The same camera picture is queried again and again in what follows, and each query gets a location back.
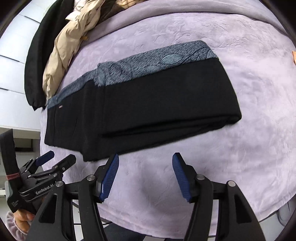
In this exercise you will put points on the white wardrobe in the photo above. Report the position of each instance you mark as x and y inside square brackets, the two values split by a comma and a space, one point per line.
[13, 69]

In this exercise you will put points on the black garment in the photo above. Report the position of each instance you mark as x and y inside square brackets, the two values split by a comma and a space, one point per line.
[38, 58]

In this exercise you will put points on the black pants with grey trim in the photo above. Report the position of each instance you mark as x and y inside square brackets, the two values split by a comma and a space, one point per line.
[150, 109]

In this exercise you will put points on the lilac plush blanket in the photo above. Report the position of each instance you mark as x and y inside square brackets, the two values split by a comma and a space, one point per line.
[231, 150]

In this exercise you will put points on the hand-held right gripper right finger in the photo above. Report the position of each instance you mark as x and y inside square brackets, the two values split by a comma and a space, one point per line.
[182, 178]

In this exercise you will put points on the beige jacket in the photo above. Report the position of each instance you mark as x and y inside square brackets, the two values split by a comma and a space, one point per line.
[62, 51]

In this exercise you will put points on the orange object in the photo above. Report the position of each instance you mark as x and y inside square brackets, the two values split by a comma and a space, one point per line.
[294, 56]

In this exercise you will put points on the pink brown patterned cloth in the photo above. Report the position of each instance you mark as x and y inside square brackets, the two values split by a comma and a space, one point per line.
[126, 2]

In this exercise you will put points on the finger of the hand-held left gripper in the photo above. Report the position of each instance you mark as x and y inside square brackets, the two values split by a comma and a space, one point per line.
[66, 161]
[45, 158]

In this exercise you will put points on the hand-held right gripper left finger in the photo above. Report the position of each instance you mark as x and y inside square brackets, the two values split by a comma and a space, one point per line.
[109, 178]

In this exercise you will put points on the person's left forearm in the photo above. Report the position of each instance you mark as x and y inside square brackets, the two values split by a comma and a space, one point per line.
[11, 224]

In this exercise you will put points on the person's left hand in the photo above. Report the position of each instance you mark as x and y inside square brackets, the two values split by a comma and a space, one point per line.
[23, 217]

